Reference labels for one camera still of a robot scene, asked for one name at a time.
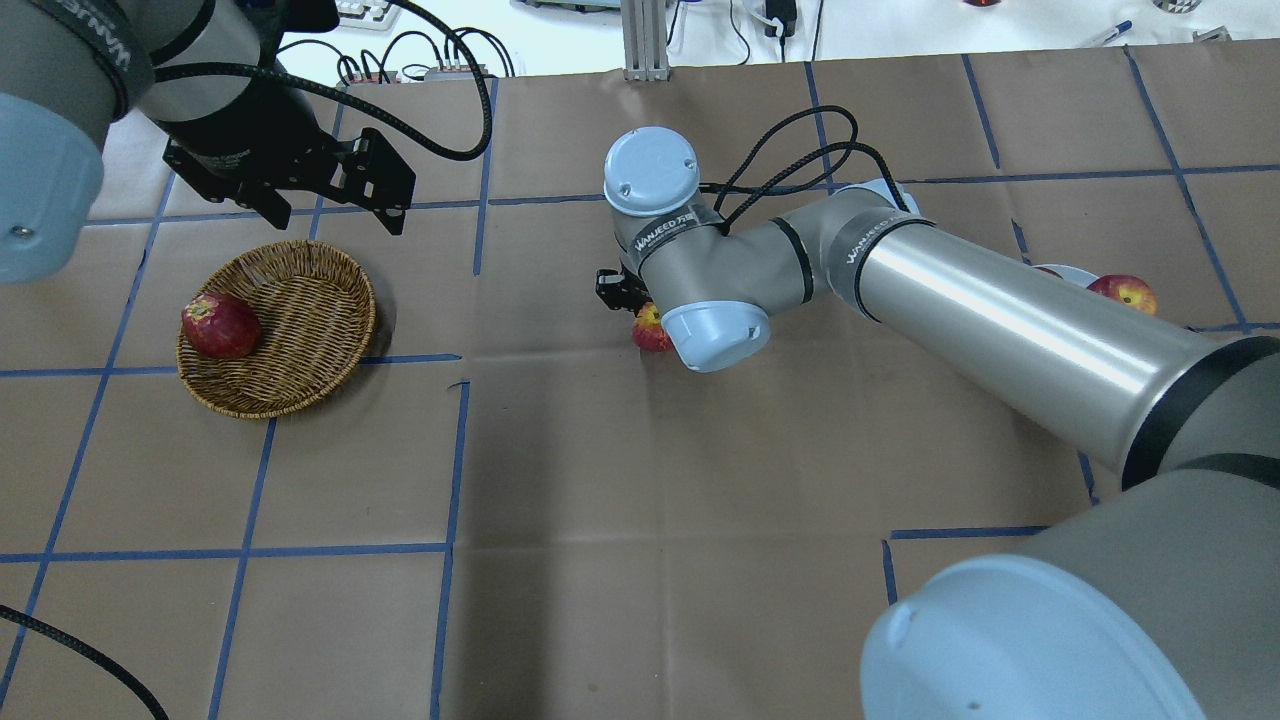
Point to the white keyboard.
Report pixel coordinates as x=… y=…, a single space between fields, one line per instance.
x=370 y=16

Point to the aluminium frame post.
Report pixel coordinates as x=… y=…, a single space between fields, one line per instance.
x=644 y=27

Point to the woven wicker basket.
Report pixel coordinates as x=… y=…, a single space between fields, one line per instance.
x=318 y=313

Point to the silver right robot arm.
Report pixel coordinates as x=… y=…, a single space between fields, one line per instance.
x=889 y=474

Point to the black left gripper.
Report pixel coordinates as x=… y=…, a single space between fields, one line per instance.
x=243 y=128

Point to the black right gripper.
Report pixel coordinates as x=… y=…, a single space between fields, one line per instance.
x=617 y=290

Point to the dark red apple in basket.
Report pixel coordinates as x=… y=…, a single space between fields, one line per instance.
x=220 y=326

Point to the red apple on plate back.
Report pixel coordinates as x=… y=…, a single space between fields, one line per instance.
x=1129 y=290

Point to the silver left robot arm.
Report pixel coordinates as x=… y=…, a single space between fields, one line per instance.
x=205 y=73

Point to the light blue plate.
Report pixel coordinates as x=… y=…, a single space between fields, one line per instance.
x=1069 y=274

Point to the blue white pen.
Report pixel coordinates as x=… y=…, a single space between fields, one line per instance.
x=1109 y=35

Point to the red yellow apple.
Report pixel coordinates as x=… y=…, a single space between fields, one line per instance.
x=647 y=331

